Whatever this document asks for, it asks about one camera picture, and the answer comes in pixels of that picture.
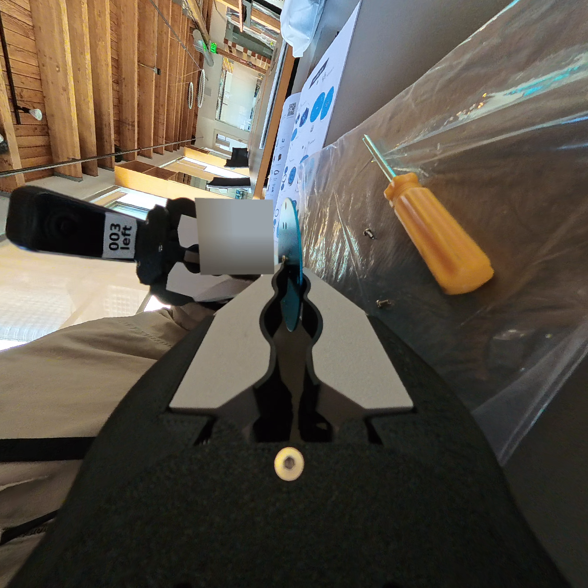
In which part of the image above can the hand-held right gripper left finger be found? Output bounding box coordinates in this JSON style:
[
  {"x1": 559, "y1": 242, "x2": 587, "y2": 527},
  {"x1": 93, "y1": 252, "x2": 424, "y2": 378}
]
[{"x1": 168, "y1": 263, "x2": 283, "y2": 441}]

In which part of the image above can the orange-handled screwdriver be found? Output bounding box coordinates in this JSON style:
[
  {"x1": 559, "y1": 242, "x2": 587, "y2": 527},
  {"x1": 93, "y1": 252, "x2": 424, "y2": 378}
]
[{"x1": 362, "y1": 134, "x2": 494, "y2": 295}]

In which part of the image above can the black strap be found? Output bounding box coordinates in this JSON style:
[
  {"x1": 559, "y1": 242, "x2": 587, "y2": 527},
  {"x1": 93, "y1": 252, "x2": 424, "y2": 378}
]
[{"x1": 0, "y1": 436, "x2": 95, "y2": 462}]

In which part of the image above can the long metal ceiling pipe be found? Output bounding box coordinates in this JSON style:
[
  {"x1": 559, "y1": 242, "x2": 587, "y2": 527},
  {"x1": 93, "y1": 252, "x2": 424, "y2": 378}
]
[{"x1": 0, "y1": 134, "x2": 204, "y2": 177}]

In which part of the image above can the clear plastic bag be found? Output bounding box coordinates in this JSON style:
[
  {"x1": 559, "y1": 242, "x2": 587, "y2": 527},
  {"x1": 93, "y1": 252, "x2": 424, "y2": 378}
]
[{"x1": 296, "y1": 0, "x2": 588, "y2": 467}]

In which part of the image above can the large grid window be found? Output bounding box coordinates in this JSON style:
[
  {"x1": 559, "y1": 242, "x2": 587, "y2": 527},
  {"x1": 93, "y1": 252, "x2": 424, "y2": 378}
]
[{"x1": 89, "y1": 195, "x2": 198, "y2": 221}]

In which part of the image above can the white instruction booklet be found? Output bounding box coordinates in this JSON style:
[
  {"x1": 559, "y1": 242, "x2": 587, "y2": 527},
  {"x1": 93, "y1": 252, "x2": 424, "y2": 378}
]
[{"x1": 271, "y1": 0, "x2": 363, "y2": 239}]

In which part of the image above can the white plastic wrapped item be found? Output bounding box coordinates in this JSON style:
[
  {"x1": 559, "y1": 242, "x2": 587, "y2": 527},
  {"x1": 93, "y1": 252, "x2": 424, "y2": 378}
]
[{"x1": 279, "y1": 0, "x2": 322, "y2": 58}]

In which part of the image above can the tan roller blind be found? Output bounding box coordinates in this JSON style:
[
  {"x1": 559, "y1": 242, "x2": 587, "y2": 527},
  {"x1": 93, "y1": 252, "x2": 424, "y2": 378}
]
[{"x1": 0, "y1": 239, "x2": 161, "y2": 341}]

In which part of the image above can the blue round metal plate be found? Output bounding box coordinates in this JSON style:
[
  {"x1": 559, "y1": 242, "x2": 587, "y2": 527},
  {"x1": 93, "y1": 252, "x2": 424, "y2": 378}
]
[{"x1": 277, "y1": 198, "x2": 304, "y2": 332}]

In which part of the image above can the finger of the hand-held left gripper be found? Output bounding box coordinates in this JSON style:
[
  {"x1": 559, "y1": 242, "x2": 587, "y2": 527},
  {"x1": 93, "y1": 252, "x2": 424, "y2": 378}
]
[
  {"x1": 165, "y1": 274, "x2": 260, "y2": 302},
  {"x1": 177, "y1": 216, "x2": 198, "y2": 249}
]

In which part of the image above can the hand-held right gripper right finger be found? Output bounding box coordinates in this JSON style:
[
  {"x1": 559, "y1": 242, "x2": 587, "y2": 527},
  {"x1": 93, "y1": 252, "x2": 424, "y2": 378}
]
[{"x1": 299, "y1": 270, "x2": 414, "y2": 436}]

